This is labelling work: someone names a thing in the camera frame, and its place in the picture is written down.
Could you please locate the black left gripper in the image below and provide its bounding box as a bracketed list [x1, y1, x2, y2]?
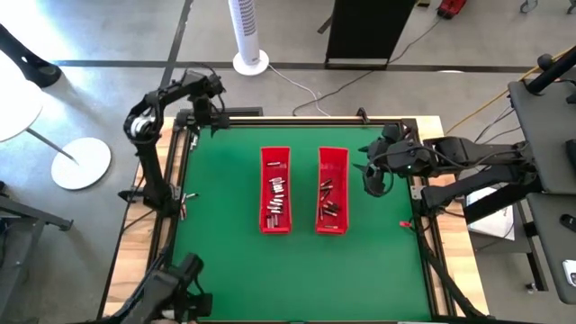
[177, 94, 231, 138]

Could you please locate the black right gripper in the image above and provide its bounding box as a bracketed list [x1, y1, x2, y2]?
[352, 123, 409, 199]

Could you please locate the red plastic bin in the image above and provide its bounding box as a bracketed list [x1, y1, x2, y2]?
[259, 146, 293, 235]
[315, 146, 350, 237]

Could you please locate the black ribbed bar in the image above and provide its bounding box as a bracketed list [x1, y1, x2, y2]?
[227, 106, 265, 118]

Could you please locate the white tower fan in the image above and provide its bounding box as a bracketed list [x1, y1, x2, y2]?
[227, 0, 271, 77]

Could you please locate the green table mat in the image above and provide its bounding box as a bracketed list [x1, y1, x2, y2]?
[162, 123, 433, 321]

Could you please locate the black standing panel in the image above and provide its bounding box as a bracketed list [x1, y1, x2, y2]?
[317, 0, 418, 71]

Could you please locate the white flat box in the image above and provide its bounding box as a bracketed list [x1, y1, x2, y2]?
[465, 186, 517, 242]

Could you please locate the black bulky device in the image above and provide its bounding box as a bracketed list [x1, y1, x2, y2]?
[114, 252, 215, 324]

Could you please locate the red floor tool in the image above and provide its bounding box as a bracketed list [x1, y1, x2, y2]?
[436, 0, 468, 20]

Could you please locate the grey work table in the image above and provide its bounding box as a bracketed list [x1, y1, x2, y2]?
[526, 192, 576, 305]
[508, 80, 576, 194]

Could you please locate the black curved stand leg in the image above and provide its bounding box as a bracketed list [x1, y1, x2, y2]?
[0, 22, 63, 89]

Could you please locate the white smartphone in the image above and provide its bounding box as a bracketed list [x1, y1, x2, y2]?
[562, 259, 576, 288]

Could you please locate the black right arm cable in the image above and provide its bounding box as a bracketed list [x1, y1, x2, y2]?
[363, 150, 400, 198]

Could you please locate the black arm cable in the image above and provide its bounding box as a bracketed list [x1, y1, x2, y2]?
[179, 61, 226, 113]
[363, 150, 400, 198]

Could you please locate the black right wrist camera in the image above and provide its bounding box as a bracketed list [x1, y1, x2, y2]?
[398, 142, 434, 177]

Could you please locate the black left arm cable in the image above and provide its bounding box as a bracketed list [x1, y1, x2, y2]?
[179, 61, 226, 113]

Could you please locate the black table frame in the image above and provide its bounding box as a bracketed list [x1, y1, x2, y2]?
[150, 115, 451, 324]

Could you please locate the white power cable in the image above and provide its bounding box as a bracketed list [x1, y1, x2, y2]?
[268, 64, 332, 117]

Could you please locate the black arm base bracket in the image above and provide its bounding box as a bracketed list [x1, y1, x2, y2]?
[117, 189, 148, 203]

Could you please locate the thin black floor cable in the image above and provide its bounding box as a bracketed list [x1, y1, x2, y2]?
[472, 110, 523, 145]

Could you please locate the yellow extension cable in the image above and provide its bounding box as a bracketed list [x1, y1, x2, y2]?
[444, 44, 576, 136]

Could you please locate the white round pedestal table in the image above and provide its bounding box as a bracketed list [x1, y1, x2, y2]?
[0, 48, 113, 191]

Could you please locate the grey metal desk frame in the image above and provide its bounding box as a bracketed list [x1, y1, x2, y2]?
[0, 182, 74, 324]

